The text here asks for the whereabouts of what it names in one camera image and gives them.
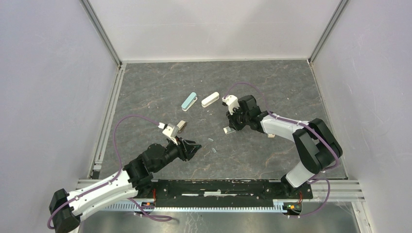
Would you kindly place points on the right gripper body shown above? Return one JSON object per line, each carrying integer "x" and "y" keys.
{"x": 238, "y": 119}

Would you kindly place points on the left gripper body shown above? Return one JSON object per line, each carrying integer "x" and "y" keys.
{"x": 180, "y": 152}

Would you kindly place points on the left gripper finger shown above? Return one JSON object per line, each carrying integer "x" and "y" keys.
{"x": 191, "y": 151}
{"x": 189, "y": 143}

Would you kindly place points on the staple box grey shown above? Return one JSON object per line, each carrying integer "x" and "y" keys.
{"x": 228, "y": 130}

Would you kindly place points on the small beige stapler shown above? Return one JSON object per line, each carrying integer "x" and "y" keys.
{"x": 181, "y": 125}

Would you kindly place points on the white stapler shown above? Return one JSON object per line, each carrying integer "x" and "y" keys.
{"x": 210, "y": 99}

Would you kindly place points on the light blue stapler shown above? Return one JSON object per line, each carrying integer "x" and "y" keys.
{"x": 189, "y": 101}

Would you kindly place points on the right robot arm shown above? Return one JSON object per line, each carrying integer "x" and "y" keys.
{"x": 317, "y": 147}

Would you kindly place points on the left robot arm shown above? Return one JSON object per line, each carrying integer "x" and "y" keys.
{"x": 69, "y": 209}

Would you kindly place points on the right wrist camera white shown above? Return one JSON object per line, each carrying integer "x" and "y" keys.
{"x": 232, "y": 103}

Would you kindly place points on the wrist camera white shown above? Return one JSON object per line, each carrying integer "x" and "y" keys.
{"x": 232, "y": 103}
{"x": 170, "y": 131}

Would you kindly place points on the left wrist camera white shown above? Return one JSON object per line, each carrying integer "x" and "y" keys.
{"x": 170, "y": 131}

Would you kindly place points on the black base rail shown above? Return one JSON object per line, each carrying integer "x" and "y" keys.
{"x": 222, "y": 193}

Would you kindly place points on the white cable tray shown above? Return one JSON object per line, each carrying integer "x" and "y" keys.
{"x": 150, "y": 206}

